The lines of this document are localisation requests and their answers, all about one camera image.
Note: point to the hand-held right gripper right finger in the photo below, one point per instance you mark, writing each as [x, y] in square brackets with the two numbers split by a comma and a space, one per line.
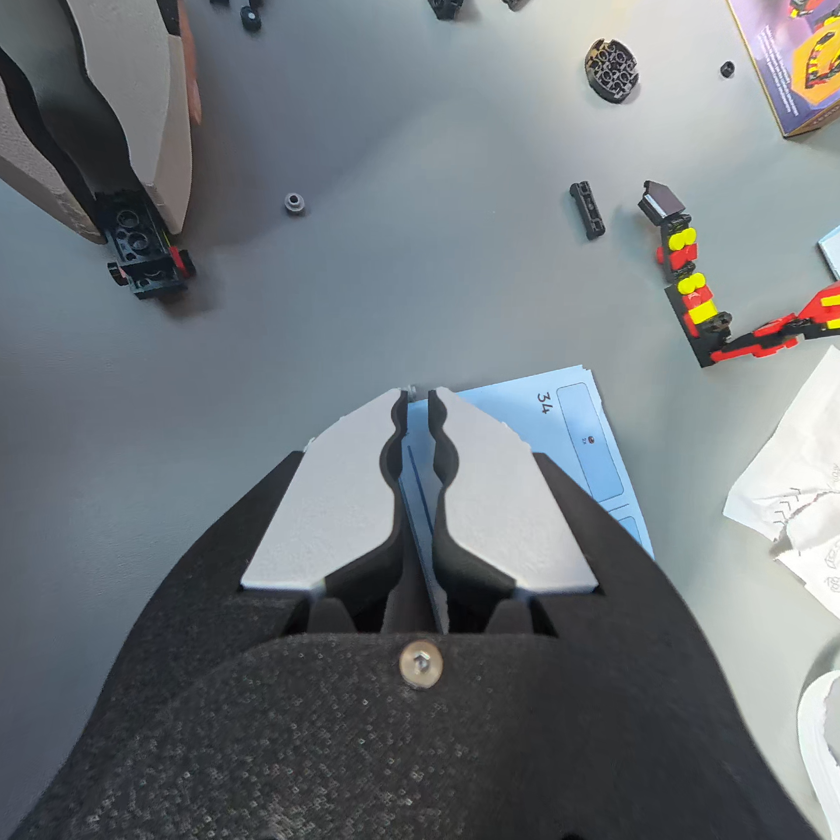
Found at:
[505, 518]

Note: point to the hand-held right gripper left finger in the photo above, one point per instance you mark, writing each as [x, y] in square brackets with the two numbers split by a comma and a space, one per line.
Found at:
[328, 518]

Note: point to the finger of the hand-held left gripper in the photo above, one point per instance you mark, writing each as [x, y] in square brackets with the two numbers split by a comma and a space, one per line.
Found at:
[151, 98]
[26, 164]

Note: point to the blue instruction booklet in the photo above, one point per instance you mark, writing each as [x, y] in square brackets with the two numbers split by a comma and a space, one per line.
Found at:
[558, 459]

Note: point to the small black toy brick car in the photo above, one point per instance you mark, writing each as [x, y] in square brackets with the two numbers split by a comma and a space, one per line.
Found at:
[141, 256]

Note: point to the grey round toy stud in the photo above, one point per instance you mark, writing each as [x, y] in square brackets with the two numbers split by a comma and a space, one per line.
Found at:
[295, 203]

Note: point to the grey desk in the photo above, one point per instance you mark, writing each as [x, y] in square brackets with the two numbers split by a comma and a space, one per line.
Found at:
[426, 262]

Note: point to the person's left hand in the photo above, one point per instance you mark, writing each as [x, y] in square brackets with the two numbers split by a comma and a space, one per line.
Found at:
[194, 79]

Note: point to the red yellow black brick model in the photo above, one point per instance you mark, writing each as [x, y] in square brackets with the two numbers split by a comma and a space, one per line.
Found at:
[686, 289]

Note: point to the torn white paper bag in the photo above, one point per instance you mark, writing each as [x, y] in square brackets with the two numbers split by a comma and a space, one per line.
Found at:
[800, 459]

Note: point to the black long holed brick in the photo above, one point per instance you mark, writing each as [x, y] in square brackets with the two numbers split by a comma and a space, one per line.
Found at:
[587, 210]

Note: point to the white crumpled paper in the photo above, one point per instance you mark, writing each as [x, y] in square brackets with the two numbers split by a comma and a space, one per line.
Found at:
[820, 754]

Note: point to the worn black round toy plate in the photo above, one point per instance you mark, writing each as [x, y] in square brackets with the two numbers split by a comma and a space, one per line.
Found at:
[611, 69]

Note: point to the purple toy box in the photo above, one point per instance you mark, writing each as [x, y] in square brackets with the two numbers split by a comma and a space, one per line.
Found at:
[787, 65]

